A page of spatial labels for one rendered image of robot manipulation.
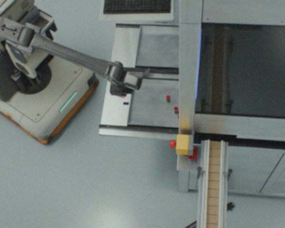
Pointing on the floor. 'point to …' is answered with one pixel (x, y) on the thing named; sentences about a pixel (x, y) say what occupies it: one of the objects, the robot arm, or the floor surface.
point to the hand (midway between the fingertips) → (123, 96)
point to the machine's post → (188, 71)
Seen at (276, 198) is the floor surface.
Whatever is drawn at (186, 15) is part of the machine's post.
